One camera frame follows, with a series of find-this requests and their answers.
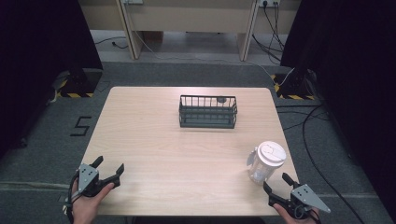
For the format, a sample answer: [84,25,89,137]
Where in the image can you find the person's right hand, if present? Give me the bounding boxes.
[272,203,321,224]

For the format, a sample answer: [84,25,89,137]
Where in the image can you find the black cable bundle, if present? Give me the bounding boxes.
[251,0,286,63]

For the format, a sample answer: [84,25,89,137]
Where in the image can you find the white wall socket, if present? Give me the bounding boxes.
[258,0,281,8]

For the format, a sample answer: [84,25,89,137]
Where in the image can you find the beige wooden desk frame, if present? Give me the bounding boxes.
[78,0,303,63]

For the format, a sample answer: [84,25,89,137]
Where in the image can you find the clear cup with white lid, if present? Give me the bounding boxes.
[246,140,288,186]

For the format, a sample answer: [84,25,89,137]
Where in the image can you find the black curtain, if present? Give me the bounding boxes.
[0,0,104,158]
[279,0,396,216]

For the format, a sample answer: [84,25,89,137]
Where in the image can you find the black stand base striped tape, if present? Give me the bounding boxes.
[270,68,316,101]
[50,68,104,99]

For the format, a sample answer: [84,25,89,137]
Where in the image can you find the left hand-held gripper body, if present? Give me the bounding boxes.
[77,162,121,198]

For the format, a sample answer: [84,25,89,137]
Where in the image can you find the black wire basket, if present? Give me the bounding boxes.
[178,94,238,130]

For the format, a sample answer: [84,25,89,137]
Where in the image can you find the person's left hand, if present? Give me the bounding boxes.
[71,181,116,224]

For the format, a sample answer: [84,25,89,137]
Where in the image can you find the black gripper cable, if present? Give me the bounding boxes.
[64,171,82,224]

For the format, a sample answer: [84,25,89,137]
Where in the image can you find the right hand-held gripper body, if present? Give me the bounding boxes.
[268,183,332,220]

